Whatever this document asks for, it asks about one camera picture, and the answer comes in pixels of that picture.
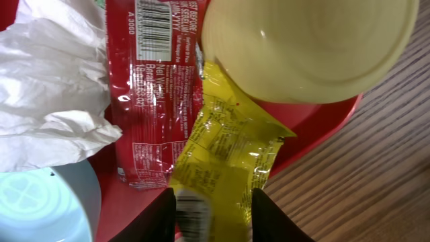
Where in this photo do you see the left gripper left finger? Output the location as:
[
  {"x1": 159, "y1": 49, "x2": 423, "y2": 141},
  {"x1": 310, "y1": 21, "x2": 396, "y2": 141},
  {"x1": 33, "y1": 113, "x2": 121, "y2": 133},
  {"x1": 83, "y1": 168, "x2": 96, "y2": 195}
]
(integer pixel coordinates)
[{"x1": 110, "y1": 188, "x2": 176, "y2": 242}]

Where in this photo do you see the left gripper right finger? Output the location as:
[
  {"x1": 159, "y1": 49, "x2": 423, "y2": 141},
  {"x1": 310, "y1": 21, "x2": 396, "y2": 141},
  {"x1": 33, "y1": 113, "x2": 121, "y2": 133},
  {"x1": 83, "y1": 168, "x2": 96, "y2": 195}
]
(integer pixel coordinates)
[{"x1": 251, "y1": 188, "x2": 314, "y2": 242}]

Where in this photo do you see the yellow snack wrapper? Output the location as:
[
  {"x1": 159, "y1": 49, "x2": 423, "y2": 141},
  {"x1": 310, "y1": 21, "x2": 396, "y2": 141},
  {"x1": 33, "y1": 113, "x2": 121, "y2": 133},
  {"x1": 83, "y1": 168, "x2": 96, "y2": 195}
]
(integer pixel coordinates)
[{"x1": 170, "y1": 62, "x2": 295, "y2": 242}]

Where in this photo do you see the white tissue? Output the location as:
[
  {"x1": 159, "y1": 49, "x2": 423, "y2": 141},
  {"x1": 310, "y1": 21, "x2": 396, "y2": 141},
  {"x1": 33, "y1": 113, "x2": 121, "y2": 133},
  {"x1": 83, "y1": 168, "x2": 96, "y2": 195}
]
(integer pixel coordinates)
[{"x1": 1, "y1": 0, "x2": 122, "y2": 172}]

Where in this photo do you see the red snack wrapper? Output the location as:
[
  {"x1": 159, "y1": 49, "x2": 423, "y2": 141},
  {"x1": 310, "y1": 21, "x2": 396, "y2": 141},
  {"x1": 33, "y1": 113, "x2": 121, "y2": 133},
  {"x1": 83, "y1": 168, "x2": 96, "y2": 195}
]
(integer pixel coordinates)
[{"x1": 105, "y1": 0, "x2": 207, "y2": 190}]

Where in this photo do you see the yellow plastic cup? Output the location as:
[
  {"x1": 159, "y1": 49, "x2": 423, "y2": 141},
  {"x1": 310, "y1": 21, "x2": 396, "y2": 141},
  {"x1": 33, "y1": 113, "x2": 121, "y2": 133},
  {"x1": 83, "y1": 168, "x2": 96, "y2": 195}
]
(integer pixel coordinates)
[{"x1": 202, "y1": 0, "x2": 419, "y2": 104}]

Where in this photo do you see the red plastic tray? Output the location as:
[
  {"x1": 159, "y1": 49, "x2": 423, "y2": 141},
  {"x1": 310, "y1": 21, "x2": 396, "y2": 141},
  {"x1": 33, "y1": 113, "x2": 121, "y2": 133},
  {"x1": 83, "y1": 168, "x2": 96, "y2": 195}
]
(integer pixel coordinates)
[{"x1": 0, "y1": 0, "x2": 364, "y2": 242}]

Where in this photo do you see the light blue bowl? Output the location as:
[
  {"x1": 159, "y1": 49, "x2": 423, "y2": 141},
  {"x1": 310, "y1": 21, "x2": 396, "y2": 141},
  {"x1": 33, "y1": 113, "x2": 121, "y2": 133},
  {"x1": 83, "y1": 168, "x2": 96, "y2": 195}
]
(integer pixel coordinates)
[{"x1": 1, "y1": 161, "x2": 101, "y2": 242}]

